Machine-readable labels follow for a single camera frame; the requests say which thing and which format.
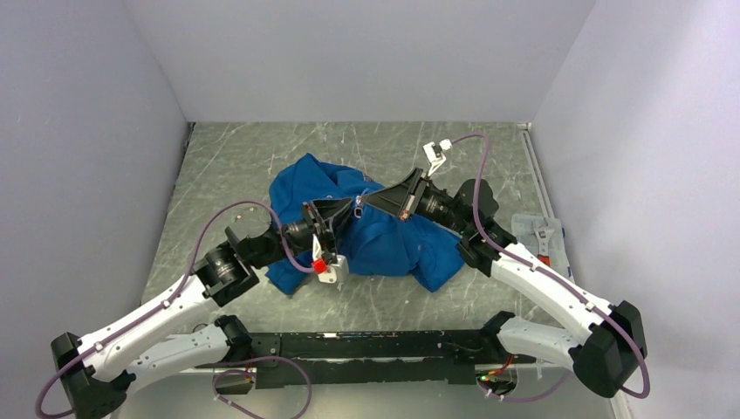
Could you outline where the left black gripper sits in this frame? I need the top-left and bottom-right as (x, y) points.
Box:
(250, 196), (353, 269)

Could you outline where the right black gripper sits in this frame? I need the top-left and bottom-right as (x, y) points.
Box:
(360, 168), (472, 236)

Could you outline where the blue zip jacket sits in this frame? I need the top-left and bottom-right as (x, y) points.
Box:
(269, 154), (464, 292)

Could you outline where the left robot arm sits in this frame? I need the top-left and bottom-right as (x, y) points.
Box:
(51, 197), (353, 418)

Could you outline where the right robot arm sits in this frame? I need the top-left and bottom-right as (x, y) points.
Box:
(358, 168), (651, 399)

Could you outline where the clear plastic organizer box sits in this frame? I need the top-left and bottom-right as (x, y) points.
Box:
(511, 213), (574, 282)

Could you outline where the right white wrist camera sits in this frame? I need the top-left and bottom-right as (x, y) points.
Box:
(422, 139), (453, 178)

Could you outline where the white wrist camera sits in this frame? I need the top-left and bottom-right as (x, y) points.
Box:
(422, 139), (453, 178)
(312, 235), (349, 285)

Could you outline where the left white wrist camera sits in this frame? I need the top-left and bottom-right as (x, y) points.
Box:
(312, 235), (349, 285)

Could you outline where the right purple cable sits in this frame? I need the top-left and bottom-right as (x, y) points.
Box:
(450, 133), (652, 405)

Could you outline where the purple cable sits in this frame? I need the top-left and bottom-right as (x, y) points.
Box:
(450, 133), (652, 405)
(34, 200), (316, 419)

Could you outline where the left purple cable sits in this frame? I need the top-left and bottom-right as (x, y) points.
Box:
(34, 200), (316, 419)

